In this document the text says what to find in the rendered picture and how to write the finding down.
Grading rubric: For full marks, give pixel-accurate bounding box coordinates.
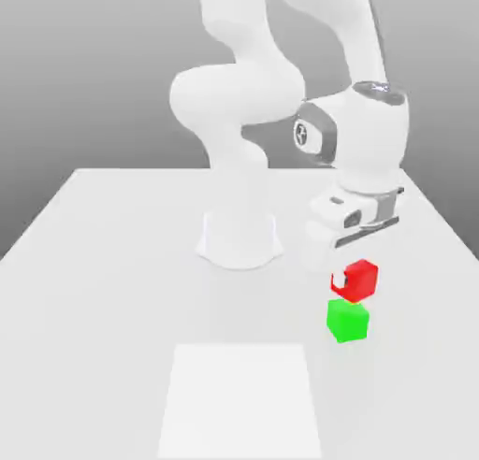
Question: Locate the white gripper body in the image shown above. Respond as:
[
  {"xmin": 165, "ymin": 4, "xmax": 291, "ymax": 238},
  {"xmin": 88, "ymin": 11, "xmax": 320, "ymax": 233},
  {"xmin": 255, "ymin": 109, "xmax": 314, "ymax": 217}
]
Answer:
[{"xmin": 304, "ymin": 215, "xmax": 400, "ymax": 275}]

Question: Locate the small red cube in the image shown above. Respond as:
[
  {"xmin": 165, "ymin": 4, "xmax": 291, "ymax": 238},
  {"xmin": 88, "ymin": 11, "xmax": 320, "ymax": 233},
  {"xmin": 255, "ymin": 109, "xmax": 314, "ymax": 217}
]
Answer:
[{"xmin": 329, "ymin": 258, "xmax": 380, "ymax": 304}]

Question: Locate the small green cube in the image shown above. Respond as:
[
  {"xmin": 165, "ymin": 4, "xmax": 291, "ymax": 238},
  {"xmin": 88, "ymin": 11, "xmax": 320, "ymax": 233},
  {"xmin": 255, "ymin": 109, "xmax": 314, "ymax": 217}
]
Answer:
[{"xmin": 326, "ymin": 298, "xmax": 370, "ymax": 344}]

